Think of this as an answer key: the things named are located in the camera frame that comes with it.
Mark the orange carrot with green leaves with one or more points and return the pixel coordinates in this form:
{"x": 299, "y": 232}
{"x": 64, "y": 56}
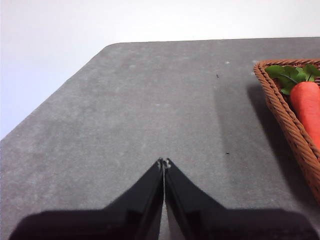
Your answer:
{"x": 308, "y": 105}

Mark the brown wicker basket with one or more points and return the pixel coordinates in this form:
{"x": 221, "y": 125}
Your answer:
{"x": 287, "y": 120}

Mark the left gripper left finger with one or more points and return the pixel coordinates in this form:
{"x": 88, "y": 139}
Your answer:
{"x": 125, "y": 220}

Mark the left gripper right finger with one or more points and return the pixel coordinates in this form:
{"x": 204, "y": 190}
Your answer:
{"x": 212, "y": 222}

